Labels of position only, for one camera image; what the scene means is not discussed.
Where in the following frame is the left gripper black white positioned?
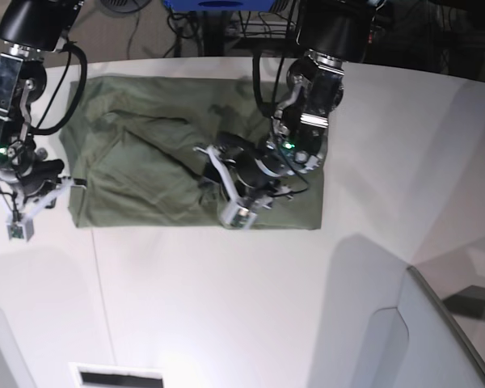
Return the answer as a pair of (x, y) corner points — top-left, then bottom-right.
(193, 133), (307, 230)

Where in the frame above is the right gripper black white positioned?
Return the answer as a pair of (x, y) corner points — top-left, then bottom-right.
(0, 159), (87, 241)

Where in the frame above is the olive green t-shirt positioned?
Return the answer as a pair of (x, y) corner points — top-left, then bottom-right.
(58, 72), (327, 232)

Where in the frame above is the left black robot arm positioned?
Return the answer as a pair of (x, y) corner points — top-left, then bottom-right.
(201, 1), (385, 230)

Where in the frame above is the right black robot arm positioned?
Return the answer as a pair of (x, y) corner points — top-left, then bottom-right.
(0, 1), (87, 242)

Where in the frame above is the blue box with oval hole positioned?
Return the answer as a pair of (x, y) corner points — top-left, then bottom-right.
(164, 0), (275, 12)

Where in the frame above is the white panel left corner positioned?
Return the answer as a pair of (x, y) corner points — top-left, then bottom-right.
(0, 308), (36, 387)

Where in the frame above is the white curved panel right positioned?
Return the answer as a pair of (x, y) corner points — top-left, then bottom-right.
(352, 267), (485, 387)

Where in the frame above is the black table leg post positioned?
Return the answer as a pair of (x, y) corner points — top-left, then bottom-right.
(201, 11), (231, 57)

